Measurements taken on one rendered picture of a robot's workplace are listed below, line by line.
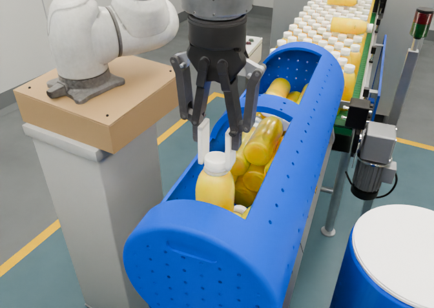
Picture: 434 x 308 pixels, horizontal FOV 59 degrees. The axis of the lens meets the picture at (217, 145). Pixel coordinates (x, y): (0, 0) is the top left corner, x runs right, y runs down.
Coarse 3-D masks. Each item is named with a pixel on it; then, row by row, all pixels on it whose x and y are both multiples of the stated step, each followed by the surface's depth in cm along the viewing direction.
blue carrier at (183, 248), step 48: (288, 48) 121; (240, 96) 117; (336, 96) 112; (288, 144) 79; (192, 192) 92; (288, 192) 71; (144, 240) 62; (192, 240) 58; (240, 240) 57; (288, 240) 65; (144, 288) 70; (192, 288) 64; (240, 288) 60
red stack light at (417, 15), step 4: (416, 12) 146; (416, 16) 146; (420, 16) 145; (424, 16) 144; (428, 16) 144; (432, 16) 145; (416, 20) 147; (420, 20) 145; (424, 20) 145; (428, 20) 145; (420, 24) 146; (424, 24) 145; (428, 24) 146
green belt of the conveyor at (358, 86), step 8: (368, 40) 222; (368, 48) 211; (360, 64) 194; (360, 72) 185; (360, 80) 178; (360, 88) 171; (344, 112) 153; (336, 120) 148; (344, 120) 148; (336, 128) 148; (344, 128) 147; (352, 128) 153
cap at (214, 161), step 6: (210, 156) 61; (216, 156) 61; (222, 156) 61; (204, 162) 61; (210, 162) 60; (216, 162) 60; (222, 162) 60; (210, 168) 60; (216, 168) 60; (222, 168) 60
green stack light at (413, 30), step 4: (412, 24) 149; (416, 24) 147; (412, 28) 149; (416, 28) 147; (420, 28) 147; (424, 28) 146; (428, 28) 147; (412, 32) 149; (416, 32) 148; (420, 32) 147; (424, 32) 147; (416, 36) 149; (420, 36) 148; (424, 36) 148
